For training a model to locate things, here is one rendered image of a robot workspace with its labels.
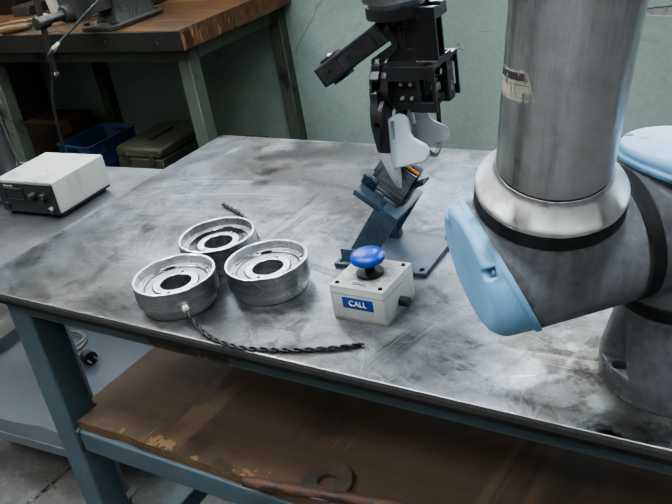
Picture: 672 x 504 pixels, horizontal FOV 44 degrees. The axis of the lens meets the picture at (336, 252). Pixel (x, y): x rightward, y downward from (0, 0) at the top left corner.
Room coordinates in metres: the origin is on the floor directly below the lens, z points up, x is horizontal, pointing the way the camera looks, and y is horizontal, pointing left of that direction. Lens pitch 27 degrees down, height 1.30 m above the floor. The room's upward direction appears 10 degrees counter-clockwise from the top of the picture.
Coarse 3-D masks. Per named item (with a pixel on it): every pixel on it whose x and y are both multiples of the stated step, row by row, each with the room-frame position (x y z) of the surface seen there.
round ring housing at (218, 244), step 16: (208, 224) 1.06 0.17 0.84; (224, 224) 1.06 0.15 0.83; (240, 224) 1.05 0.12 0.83; (192, 240) 1.03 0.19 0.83; (208, 240) 1.03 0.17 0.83; (224, 240) 1.03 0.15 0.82; (256, 240) 1.01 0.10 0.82; (208, 256) 0.96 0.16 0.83; (224, 256) 0.96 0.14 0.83; (224, 272) 0.97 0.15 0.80
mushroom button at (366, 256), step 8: (360, 248) 0.83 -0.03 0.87; (368, 248) 0.83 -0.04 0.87; (376, 248) 0.82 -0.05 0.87; (352, 256) 0.82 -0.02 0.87; (360, 256) 0.81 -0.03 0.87; (368, 256) 0.81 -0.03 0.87; (376, 256) 0.81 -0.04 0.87; (384, 256) 0.81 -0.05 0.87; (352, 264) 0.81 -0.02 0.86; (360, 264) 0.80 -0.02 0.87; (368, 264) 0.80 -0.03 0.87; (376, 264) 0.80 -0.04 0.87; (368, 272) 0.82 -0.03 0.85
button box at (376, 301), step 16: (352, 272) 0.83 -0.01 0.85; (384, 272) 0.82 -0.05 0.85; (400, 272) 0.81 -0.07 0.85; (336, 288) 0.81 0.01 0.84; (352, 288) 0.80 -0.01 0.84; (368, 288) 0.79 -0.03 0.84; (384, 288) 0.78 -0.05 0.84; (400, 288) 0.80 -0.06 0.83; (336, 304) 0.81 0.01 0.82; (352, 304) 0.80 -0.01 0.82; (368, 304) 0.78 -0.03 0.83; (384, 304) 0.77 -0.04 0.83; (400, 304) 0.79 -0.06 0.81; (352, 320) 0.80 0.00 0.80; (368, 320) 0.79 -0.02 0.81; (384, 320) 0.77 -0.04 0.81
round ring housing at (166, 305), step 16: (176, 256) 0.97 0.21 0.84; (192, 256) 0.96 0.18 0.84; (144, 272) 0.94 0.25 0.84; (160, 272) 0.95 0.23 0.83; (176, 272) 0.94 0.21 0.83; (192, 272) 0.94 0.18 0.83; (208, 272) 0.93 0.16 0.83; (144, 288) 0.92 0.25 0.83; (160, 288) 0.91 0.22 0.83; (176, 288) 0.94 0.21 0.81; (192, 288) 0.87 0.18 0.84; (208, 288) 0.89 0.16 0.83; (144, 304) 0.88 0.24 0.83; (160, 304) 0.87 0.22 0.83; (176, 304) 0.87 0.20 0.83; (192, 304) 0.87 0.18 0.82; (208, 304) 0.89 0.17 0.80; (160, 320) 0.88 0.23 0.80
